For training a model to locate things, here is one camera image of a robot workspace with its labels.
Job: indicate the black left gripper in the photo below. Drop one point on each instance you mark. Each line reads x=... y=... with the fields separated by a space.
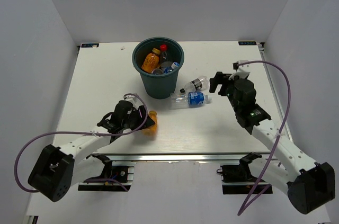
x=136 y=111

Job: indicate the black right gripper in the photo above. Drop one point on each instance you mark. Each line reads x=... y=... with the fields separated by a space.
x=220 y=79

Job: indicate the orange bottle front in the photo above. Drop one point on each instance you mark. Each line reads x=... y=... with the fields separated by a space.
x=151 y=130

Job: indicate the orange bottle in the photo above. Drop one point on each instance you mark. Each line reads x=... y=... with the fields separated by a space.
x=151 y=130
x=151 y=61

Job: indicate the blue label bottle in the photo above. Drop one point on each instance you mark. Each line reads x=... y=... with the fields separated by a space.
x=189 y=100
x=171 y=68
x=157 y=71

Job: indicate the red cap clear bottle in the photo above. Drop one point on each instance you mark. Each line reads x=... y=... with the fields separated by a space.
x=165 y=58

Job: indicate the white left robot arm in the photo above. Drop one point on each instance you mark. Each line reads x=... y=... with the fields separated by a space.
x=59 y=168

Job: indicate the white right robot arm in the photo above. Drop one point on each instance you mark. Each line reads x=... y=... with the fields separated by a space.
x=307 y=183

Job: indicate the dark teal plastic bin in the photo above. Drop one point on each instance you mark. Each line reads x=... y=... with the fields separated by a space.
x=158 y=86

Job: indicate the black cap clear bottle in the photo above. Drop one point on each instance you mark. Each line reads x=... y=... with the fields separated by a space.
x=199 y=84

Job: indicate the black logo sticker right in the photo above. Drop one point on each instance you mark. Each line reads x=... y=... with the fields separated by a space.
x=247 y=43

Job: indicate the black logo sticker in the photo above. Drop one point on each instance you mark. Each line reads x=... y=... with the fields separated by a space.
x=247 y=43
x=89 y=45

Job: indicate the black logo sticker left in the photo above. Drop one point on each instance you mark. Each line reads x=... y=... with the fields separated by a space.
x=89 y=45

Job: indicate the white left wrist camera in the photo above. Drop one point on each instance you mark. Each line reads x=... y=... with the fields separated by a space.
x=131 y=97

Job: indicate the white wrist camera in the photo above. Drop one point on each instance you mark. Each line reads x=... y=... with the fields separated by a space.
x=131 y=97
x=241 y=71

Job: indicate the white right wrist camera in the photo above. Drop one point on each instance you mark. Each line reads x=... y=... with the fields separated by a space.
x=241 y=71

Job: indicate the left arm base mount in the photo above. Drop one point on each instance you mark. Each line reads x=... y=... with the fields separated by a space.
x=113 y=177

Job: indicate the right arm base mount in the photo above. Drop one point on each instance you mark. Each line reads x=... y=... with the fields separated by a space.
x=236 y=178

